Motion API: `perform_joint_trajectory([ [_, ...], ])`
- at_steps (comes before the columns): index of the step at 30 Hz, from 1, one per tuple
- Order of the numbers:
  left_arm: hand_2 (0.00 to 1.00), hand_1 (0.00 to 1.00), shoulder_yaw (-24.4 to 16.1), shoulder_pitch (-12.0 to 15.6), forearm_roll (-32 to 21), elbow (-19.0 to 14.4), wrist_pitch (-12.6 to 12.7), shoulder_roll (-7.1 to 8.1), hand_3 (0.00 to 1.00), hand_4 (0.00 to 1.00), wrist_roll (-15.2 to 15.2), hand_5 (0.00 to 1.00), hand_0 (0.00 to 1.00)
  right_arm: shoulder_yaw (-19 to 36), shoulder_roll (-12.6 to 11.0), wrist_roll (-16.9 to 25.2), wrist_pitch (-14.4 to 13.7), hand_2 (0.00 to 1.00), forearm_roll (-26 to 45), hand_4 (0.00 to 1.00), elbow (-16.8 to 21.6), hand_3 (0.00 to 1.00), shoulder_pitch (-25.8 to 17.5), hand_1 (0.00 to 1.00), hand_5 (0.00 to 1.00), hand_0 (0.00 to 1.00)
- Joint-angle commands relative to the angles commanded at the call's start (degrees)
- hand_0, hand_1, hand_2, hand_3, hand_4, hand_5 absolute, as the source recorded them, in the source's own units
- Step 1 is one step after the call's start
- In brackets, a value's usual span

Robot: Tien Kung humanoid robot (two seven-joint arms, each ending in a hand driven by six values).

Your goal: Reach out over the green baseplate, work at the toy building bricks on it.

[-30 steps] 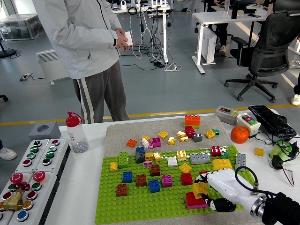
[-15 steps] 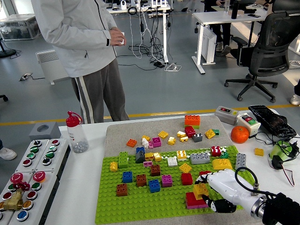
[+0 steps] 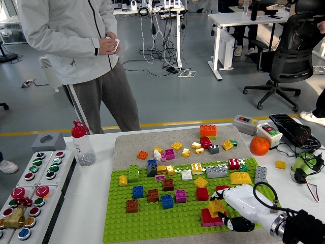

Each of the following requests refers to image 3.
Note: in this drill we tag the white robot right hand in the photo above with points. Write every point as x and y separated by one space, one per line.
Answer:
241 200

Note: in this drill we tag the person's hand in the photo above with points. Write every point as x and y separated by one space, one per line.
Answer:
111 35
105 47

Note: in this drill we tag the large yellow square brick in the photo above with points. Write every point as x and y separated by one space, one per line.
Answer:
215 208

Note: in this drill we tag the long red brick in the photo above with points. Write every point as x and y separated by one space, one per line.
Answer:
206 216

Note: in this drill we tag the green studded baseplate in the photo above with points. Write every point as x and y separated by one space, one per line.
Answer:
119 223

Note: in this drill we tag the yellow curved long brick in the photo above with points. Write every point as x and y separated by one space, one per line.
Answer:
240 178

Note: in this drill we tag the red rounded brick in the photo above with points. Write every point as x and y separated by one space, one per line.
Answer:
222 188

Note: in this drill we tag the small dark green brick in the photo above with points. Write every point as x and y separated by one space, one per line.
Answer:
243 168

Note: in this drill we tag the person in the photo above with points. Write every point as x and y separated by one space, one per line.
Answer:
320 106
243 30
76 63
7 167

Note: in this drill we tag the red brick with white studs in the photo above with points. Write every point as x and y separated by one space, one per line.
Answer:
234 164

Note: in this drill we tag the long grey brick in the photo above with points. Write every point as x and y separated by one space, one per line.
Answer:
216 172

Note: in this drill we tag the long magenta brick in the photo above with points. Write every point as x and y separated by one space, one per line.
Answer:
208 224

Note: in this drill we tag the flat yellow square brick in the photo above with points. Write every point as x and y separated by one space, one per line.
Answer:
176 146
201 182
227 145

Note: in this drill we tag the yellow and white brick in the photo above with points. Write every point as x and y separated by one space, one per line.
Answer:
197 168

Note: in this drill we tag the orange fruit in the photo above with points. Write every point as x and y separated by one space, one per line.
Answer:
259 146

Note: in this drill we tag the grey brick with white studs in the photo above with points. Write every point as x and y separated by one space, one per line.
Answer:
213 149

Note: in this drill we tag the flat white brick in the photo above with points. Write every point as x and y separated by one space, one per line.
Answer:
187 176

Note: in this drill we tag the magenta square brick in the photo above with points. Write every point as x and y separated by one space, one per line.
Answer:
181 196

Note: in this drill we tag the white panel heater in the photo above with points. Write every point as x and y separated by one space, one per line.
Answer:
49 73

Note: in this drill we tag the dark red square brick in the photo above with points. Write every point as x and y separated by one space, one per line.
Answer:
205 142

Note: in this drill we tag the black power strip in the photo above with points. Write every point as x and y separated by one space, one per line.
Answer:
172 70

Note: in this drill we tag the long lime green brick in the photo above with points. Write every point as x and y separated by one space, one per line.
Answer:
208 138

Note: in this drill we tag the pale yellow small brick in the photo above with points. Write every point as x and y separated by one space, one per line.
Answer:
196 145

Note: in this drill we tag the blue square brick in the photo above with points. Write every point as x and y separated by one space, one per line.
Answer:
138 192
167 202
152 162

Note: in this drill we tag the brown square brick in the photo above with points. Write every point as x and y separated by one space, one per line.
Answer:
132 206
153 196
168 185

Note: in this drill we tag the long orange brick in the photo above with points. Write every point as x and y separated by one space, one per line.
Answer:
208 130

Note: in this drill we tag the flat pink brick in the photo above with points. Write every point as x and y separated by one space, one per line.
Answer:
160 178

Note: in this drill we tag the upturned magenta brick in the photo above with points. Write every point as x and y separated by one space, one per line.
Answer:
169 154

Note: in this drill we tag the grey floor socket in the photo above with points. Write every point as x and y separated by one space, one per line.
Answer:
27 83

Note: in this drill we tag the black keyboard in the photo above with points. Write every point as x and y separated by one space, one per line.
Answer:
292 129

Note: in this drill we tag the small pink brick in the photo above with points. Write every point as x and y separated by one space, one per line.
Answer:
163 157

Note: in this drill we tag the dark grey slope brick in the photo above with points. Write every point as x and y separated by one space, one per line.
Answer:
152 170

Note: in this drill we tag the transparent storage case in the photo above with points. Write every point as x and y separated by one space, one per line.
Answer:
11 33

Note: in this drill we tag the small white brick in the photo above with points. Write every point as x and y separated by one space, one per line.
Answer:
157 155

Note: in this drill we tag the grey felt mat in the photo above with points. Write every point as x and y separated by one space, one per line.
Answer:
142 138

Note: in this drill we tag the black fan stand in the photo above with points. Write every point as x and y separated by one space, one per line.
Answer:
6 57

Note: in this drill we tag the clear bottle with red cap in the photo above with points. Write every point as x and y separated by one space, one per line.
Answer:
82 147

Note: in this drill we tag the small orange brick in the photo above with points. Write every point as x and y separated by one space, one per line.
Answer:
142 155

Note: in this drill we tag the grey block with round hole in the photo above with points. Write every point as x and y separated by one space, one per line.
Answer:
54 145

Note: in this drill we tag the white panel under desk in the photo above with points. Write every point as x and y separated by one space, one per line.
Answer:
226 50

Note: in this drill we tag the black chair caster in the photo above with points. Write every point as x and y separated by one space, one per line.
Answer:
4 106

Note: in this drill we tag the grey four-button control box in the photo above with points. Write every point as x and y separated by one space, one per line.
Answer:
63 167
25 181

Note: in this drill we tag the white office desk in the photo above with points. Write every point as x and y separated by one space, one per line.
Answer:
241 17

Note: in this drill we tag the black bottle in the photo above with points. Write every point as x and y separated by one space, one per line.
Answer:
253 11

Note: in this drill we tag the black mesh office chair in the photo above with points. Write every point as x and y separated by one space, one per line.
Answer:
287 63

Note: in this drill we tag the black phone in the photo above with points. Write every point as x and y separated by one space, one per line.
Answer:
275 17

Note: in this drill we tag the grey box with mushroom button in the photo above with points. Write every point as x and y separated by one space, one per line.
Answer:
5 200
48 206

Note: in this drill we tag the white desk camera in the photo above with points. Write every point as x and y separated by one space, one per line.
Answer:
133 5

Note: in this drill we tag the white red-green switch box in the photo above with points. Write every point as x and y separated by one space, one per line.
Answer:
269 130

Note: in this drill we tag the grey switch box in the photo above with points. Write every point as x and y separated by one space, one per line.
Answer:
245 125

